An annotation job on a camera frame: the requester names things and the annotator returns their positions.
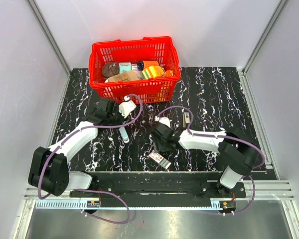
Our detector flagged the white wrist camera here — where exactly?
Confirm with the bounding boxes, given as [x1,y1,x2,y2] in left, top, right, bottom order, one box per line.
[119,96,137,118]
[154,116,171,128]

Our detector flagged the red plastic shopping basket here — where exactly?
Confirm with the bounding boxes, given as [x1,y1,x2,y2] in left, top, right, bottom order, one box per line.
[88,36,181,104]

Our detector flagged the aluminium ruler rail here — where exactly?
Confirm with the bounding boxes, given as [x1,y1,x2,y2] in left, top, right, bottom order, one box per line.
[35,195,232,211]

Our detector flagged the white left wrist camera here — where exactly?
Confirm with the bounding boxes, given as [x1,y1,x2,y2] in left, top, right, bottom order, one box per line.
[119,96,137,118]

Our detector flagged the white silver staple remover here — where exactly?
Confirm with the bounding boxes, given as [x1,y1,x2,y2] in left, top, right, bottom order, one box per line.
[119,126,130,143]

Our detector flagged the brown cardboard box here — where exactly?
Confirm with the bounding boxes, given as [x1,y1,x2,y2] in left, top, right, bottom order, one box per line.
[105,70,139,83]

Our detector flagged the orange blue cylinder can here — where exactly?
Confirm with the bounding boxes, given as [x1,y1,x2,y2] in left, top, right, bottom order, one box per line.
[137,60,160,71]

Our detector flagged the orange snack packet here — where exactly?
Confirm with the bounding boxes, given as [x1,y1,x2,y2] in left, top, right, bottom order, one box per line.
[163,70,174,77]

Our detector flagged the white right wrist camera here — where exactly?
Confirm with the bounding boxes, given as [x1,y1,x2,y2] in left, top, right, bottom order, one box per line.
[154,116,171,128]

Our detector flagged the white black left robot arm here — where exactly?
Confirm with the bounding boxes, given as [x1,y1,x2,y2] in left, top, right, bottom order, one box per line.
[28,99,125,197]

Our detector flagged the teal card box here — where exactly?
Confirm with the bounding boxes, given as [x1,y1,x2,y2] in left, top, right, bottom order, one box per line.
[119,62,132,74]

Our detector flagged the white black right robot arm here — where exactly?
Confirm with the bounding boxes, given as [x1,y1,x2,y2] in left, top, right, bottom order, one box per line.
[151,122,265,197]

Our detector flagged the brown round cookie pack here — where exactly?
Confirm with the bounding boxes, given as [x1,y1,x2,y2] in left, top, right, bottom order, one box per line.
[102,62,120,79]

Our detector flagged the yellow green striped box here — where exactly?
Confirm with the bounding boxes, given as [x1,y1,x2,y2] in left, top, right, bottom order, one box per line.
[141,66,165,79]

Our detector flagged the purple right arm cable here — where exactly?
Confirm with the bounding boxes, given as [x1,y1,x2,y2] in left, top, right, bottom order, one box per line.
[156,106,266,216]

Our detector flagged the red white staple box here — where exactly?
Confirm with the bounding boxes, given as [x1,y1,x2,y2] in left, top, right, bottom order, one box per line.
[149,150,171,170]

